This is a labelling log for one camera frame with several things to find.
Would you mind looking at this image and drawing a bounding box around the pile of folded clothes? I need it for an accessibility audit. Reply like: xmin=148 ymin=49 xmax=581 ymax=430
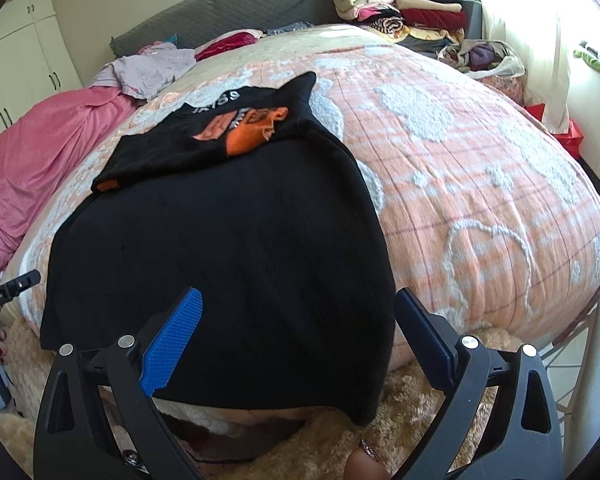
xmin=334 ymin=0 xmax=473 ymax=53

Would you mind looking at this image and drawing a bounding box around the lilac garment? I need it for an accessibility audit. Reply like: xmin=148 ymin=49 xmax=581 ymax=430
xmin=90 ymin=42 xmax=197 ymax=100

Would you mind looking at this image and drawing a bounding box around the grey quilted headboard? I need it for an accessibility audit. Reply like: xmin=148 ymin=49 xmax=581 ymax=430
xmin=110 ymin=0 xmax=341 ymax=58

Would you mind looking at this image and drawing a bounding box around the white curtain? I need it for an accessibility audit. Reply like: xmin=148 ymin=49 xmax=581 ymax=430
xmin=455 ymin=0 xmax=581 ymax=121

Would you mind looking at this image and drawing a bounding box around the person's right hand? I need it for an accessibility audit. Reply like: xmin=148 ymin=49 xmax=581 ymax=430
xmin=342 ymin=437 xmax=391 ymax=480

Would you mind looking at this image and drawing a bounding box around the blue patterned cloth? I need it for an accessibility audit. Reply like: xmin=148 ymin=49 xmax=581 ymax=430
xmin=267 ymin=21 xmax=315 ymax=36

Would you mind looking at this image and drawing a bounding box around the beige fuzzy robe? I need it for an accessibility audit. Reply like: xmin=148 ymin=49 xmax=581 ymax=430
xmin=0 ymin=317 xmax=531 ymax=480

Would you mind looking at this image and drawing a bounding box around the dark grey side panel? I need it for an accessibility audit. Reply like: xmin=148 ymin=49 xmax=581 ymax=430
xmin=460 ymin=0 xmax=483 ymax=41

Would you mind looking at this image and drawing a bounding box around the white wire rack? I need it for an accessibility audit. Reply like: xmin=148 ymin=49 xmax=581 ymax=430
xmin=542 ymin=295 xmax=600 ymax=416

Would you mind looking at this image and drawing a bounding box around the pink blanket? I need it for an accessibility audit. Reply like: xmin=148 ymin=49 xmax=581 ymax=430
xmin=0 ymin=87 xmax=138 ymax=291

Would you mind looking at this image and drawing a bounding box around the white wardrobe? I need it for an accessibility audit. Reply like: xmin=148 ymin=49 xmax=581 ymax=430
xmin=0 ymin=0 xmax=83 ymax=146

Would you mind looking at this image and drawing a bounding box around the black sweater with orange cuffs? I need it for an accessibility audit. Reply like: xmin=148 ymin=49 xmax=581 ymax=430
xmin=39 ymin=71 xmax=397 ymax=427

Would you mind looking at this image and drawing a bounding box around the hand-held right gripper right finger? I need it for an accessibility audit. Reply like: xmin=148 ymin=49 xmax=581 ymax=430
xmin=395 ymin=287 xmax=563 ymax=480

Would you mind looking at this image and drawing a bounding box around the red cushion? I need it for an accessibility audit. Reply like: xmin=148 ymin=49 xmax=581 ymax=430
xmin=195 ymin=30 xmax=265 ymax=61

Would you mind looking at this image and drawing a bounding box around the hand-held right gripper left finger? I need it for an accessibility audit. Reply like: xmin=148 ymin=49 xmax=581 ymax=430
xmin=32 ymin=286 xmax=203 ymax=480

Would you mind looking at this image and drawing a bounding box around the red box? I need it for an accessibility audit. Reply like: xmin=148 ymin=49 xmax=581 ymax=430
xmin=525 ymin=104 xmax=586 ymax=158

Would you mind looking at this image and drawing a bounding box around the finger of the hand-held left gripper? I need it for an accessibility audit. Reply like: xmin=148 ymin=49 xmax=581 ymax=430
xmin=0 ymin=269 xmax=42 ymax=297

